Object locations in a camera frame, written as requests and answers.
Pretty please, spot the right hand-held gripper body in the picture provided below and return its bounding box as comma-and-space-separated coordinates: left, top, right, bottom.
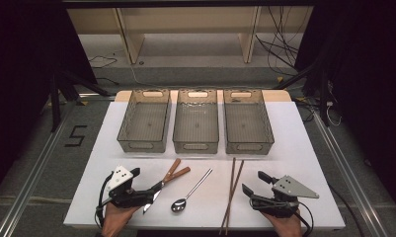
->
251, 175, 320, 219

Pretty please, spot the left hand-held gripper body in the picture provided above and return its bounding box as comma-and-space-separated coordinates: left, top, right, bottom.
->
106, 165, 154, 209

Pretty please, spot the wooden-handled table knife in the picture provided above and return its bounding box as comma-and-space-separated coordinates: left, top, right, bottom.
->
142, 158, 183, 215

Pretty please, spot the long steel spoon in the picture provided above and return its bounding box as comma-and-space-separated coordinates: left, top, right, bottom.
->
170, 168, 214, 213

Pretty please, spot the wooden-handled fork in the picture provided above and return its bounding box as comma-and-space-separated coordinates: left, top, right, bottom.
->
161, 166, 192, 186

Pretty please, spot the smoky clear plastic bin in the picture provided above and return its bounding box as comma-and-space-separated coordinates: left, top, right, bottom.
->
172, 88, 220, 155
222, 88, 276, 156
117, 88, 172, 154

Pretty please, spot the person's right hand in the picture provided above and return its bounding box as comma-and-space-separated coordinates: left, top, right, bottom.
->
263, 210, 303, 237

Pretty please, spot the person's left hand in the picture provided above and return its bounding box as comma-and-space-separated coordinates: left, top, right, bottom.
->
101, 201, 140, 237

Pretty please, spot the white table mat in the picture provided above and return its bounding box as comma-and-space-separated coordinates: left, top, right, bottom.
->
63, 101, 347, 230

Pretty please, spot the black metal stand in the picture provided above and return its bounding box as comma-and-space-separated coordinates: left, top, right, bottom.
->
274, 60, 332, 127
48, 68, 113, 132

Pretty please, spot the dark curtain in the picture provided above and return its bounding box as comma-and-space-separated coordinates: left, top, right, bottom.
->
0, 0, 99, 202
293, 0, 396, 211

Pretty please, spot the light wooden shelf unit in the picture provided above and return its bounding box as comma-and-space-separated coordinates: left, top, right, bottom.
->
66, 6, 315, 65

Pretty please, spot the right hand-held gripper black cable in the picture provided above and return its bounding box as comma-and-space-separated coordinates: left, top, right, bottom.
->
249, 198, 315, 237

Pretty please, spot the thick black floor cable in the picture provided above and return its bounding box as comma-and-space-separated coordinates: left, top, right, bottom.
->
327, 183, 365, 237

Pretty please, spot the aluminium floor rail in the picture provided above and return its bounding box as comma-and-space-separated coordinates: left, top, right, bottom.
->
312, 112, 390, 237
0, 98, 76, 237

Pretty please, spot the white plug with cable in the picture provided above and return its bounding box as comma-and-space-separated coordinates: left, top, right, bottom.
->
324, 100, 343, 127

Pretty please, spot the thin black floor cable loop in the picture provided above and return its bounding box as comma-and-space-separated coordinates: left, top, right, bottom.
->
88, 54, 119, 69

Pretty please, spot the bundle of black hanging cables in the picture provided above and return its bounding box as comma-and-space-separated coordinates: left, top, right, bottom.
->
255, 6, 301, 77

